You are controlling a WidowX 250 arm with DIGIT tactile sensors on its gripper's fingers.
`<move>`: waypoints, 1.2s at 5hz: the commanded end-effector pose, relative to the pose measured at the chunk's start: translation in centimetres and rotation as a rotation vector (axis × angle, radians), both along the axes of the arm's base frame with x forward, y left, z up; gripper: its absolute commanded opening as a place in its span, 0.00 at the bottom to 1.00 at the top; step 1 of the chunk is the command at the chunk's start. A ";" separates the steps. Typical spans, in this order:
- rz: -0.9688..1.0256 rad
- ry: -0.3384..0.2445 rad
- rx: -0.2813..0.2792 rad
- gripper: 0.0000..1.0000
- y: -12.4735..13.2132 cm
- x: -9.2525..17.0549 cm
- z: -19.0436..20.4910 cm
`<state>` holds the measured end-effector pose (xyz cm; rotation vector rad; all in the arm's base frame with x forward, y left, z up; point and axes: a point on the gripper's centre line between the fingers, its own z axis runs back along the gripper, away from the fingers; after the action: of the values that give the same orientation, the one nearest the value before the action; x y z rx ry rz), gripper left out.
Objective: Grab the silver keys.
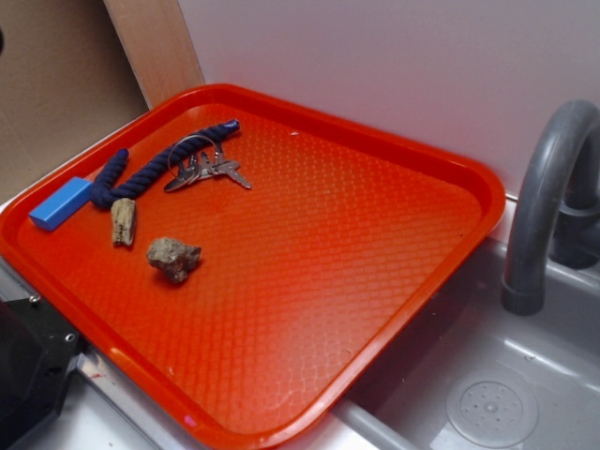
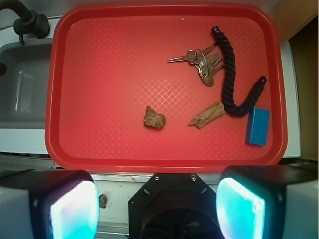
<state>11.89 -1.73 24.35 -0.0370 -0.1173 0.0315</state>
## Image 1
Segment grey brown rock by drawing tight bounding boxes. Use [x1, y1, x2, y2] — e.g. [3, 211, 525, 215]
[146, 237, 203, 284]

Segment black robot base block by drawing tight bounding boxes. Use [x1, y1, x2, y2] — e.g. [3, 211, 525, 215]
[1, 299, 83, 449]

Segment navy blue rope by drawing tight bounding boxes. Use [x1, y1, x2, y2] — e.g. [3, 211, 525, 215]
[89, 118, 241, 210]

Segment blue rectangular block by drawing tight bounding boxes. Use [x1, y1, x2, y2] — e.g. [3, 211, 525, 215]
[28, 177, 92, 232]

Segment silver keys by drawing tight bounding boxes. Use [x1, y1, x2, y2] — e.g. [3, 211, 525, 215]
[163, 133, 252, 193]

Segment red plastic tray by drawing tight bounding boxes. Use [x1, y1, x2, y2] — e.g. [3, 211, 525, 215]
[1, 84, 505, 449]

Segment round sink drain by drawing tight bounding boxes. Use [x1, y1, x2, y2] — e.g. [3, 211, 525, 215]
[446, 372, 539, 449]

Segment light wooden board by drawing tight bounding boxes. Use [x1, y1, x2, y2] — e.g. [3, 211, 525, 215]
[104, 0, 205, 108]

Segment small brown wood piece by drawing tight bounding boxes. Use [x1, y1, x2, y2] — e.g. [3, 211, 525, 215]
[111, 198, 137, 247]

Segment grey curved faucet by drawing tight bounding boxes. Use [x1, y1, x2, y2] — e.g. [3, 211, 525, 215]
[502, 99, 599, 316]

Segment brown cardboard panel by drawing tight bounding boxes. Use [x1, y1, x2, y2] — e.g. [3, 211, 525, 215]
[1, 1, 147, 202]

